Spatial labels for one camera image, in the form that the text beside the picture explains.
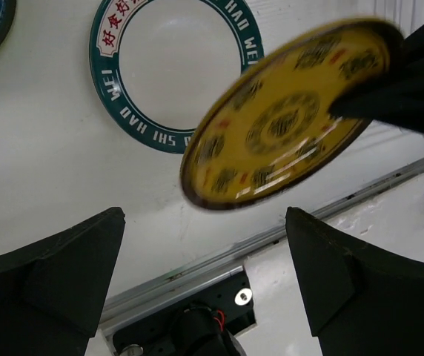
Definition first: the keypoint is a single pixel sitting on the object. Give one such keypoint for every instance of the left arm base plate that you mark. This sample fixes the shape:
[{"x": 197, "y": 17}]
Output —
[{"x": 204, "y": 322}]

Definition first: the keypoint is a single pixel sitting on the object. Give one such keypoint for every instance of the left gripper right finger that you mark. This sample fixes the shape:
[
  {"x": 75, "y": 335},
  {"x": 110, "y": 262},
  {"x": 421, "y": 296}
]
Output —
[{"x": 359, "y": 299}]

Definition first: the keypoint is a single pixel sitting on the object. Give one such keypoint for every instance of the white plate grey rim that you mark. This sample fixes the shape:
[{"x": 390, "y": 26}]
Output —
[{"x": 158, "y": 66}]

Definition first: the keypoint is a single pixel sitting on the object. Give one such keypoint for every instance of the olive brown plate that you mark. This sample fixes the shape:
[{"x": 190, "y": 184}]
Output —
[{"x": 273, "y": 128}]

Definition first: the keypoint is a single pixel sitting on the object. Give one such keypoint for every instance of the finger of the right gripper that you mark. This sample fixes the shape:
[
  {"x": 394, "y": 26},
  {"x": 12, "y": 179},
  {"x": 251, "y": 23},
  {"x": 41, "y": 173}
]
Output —
[{"x": 396, "y": 98}]

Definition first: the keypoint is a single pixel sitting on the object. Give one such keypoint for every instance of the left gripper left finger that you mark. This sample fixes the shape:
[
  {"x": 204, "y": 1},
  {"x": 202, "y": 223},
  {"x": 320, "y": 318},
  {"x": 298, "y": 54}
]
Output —
[{"x": 52, "y": 292}]

